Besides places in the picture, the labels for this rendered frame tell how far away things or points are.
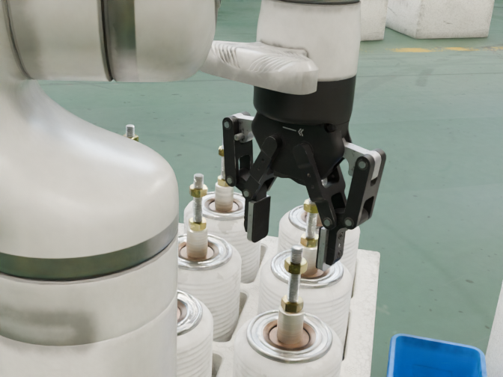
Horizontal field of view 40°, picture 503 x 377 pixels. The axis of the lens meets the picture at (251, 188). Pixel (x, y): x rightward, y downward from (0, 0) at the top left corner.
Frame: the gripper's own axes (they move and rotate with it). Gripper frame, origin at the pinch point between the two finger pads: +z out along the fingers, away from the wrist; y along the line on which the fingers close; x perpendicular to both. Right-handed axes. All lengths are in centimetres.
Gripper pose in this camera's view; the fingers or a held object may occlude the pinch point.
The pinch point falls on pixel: (291, 238)
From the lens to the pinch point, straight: 56.8
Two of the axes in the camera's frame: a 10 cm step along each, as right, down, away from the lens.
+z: -0.5, 9.2, 3.9
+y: -7.9, -2.8, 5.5
